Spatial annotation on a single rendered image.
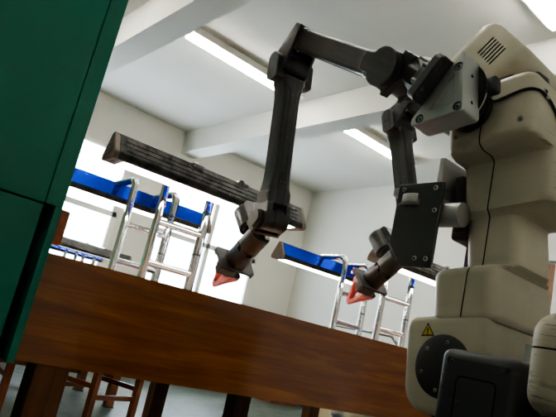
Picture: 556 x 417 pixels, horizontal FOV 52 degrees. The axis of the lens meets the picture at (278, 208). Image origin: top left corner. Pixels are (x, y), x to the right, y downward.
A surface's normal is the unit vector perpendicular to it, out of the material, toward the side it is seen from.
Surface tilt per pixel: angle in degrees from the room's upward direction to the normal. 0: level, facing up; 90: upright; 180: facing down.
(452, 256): 90
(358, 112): 90
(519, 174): 90
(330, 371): 90
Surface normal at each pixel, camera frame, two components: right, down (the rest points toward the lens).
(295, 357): 0.60, -0.05
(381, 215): -0.73, -0.31
